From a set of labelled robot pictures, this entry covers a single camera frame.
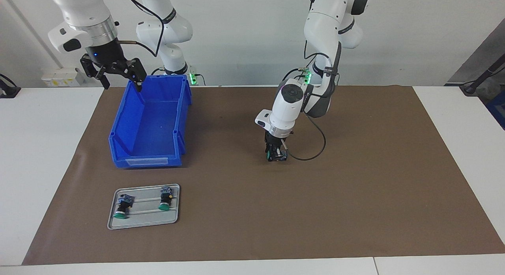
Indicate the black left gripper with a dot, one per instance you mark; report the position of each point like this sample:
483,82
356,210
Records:
274,142

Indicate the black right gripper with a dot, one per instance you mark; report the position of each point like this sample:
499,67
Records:
104,54

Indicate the green push button switch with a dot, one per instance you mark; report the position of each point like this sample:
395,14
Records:
268,152
165,198
123,206

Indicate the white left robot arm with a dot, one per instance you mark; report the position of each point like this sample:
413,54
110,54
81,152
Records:
288,105

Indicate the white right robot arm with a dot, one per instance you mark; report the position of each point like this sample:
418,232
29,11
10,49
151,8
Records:
79,10

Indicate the white power strip box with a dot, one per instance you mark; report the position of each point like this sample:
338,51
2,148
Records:
59,75

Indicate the brown table mat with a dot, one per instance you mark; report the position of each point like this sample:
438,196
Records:
315,208

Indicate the blue plastic storage bin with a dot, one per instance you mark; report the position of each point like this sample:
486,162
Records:
150,125

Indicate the grey metal tray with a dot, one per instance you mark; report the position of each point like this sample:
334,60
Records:
146,217

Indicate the black stand with pole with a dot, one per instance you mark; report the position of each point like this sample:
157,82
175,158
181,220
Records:
471,87

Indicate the blue crate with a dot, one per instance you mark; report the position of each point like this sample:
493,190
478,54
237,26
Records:
499,109

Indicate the black clamp mount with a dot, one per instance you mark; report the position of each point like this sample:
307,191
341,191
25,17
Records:
8,91

